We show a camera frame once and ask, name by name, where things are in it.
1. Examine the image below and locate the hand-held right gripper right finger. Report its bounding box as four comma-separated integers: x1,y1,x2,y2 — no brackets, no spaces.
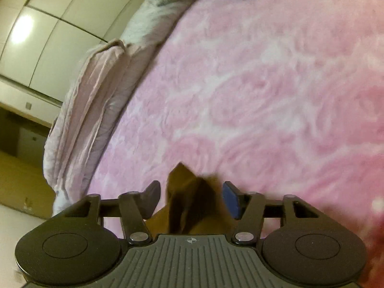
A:
222,181,318,244

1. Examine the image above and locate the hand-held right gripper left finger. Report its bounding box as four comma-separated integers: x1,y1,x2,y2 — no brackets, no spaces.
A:
64,180,162,244

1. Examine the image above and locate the brown garment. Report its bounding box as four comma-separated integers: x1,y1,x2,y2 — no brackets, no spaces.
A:
150,162,237,236

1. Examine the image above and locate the pale pink quilt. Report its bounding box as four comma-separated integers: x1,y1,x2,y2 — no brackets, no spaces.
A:
43,38,156,218

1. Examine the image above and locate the pink floral fleece blanket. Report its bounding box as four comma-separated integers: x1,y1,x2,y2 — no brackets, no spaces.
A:
87,0,384,240

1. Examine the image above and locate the white wardrobe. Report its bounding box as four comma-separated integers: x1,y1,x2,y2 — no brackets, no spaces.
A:
0,0,150,108

